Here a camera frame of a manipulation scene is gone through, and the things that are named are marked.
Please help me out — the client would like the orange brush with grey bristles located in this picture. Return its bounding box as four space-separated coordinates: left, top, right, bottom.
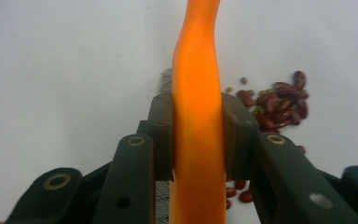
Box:
154 0 228 224

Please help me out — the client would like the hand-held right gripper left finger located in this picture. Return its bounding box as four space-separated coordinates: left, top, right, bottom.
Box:
92 91 174 224

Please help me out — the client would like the pile of red beans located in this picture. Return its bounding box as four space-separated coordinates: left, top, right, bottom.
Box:
224 70 310 211

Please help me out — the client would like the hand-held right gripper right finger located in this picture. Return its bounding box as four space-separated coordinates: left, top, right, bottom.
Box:
222 92 358 224

